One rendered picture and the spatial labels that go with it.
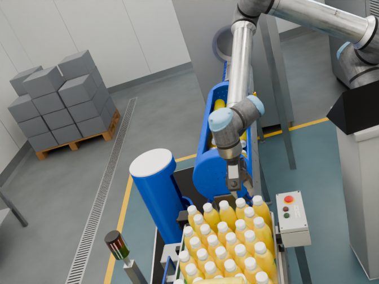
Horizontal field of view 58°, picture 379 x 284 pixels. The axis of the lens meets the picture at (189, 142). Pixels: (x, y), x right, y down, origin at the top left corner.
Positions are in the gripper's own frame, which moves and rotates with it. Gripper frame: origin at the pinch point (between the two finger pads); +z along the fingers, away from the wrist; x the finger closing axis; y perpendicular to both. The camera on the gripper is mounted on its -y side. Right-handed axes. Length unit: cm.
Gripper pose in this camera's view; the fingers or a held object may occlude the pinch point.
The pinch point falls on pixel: (243, 196)
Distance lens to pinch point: 139.5
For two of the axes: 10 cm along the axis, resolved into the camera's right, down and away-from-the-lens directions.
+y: 1.3, -5.4, 8.3
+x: -9.4, 1.9, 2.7
